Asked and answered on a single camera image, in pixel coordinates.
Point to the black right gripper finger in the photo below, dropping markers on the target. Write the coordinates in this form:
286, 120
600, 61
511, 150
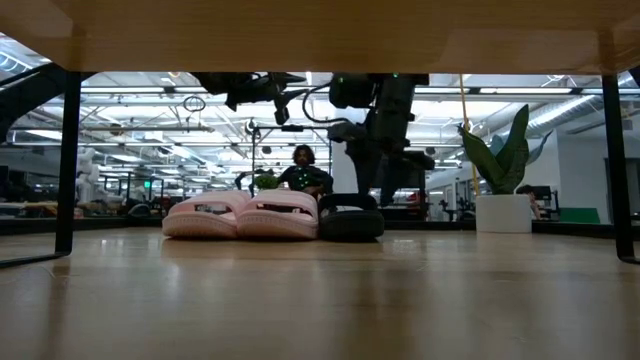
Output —
367, 170
397, 187

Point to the black slide sandal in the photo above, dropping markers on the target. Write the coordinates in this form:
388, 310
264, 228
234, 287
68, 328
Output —
350, 225

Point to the pink slide sandal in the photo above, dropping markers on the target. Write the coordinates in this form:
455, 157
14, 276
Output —
200, 222
280, 222

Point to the wooden shelf with black legs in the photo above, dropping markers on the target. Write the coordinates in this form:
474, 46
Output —
320, 35

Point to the person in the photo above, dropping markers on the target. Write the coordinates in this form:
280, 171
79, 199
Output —
529, 197
305, 177

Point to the small bushy green plant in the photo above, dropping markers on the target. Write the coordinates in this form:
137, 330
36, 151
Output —
266, 182

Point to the green plant in white pot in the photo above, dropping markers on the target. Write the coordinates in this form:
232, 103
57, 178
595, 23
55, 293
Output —
502, 215

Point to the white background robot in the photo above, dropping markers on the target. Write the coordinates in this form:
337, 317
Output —
86, 175

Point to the black background rig frame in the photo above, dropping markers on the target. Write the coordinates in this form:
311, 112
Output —
292, 129

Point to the silver ventilation duct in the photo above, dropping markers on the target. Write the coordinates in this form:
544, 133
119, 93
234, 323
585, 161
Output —
560, 115

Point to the black aluminium station frame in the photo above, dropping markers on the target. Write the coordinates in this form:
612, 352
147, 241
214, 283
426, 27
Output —
100, 226

